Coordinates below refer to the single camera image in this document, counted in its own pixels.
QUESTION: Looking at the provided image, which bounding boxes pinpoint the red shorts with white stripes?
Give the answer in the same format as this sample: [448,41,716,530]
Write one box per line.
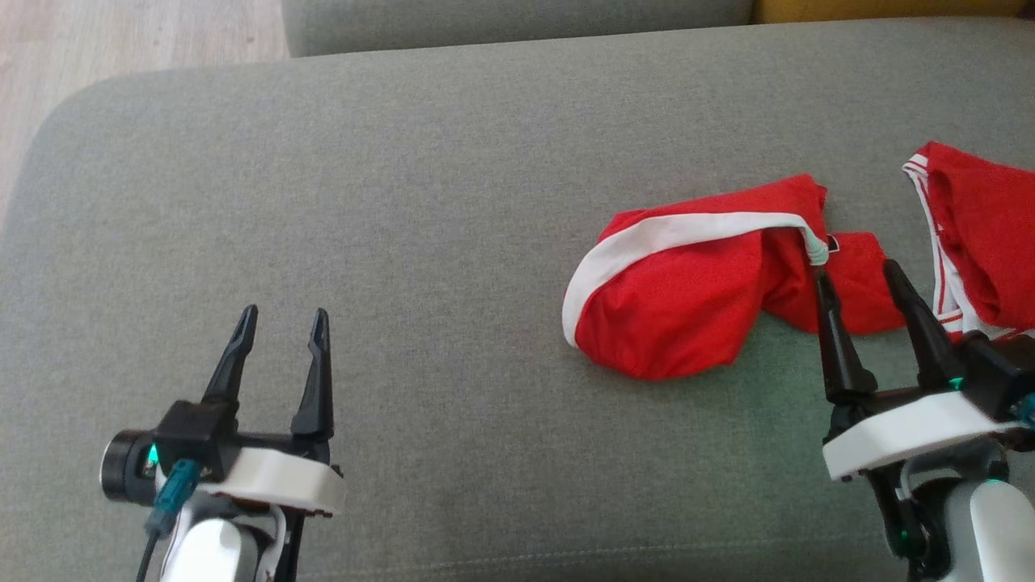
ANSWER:
[902,141,1035,345]

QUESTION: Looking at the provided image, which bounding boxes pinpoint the left black cable teal plug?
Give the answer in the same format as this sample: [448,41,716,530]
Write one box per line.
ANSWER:
[144,459,201,582]

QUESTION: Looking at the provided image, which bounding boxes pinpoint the red t-shirt with white band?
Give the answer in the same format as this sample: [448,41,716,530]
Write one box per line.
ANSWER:
[562,174,908,382]

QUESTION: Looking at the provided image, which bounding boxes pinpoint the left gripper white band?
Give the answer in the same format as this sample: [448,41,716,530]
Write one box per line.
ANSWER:
[99,305,349,517]

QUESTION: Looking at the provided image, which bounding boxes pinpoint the large grey sofa ottoman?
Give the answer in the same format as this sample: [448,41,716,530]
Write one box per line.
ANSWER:
[0,18,1035,582]

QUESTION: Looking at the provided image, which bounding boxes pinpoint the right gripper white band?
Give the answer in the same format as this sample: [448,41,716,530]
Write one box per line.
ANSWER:
[813,259,1035,484]

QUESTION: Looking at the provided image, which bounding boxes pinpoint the yellow sofa back cushion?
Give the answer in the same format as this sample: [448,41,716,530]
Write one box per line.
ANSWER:
[752,0,1035,24]

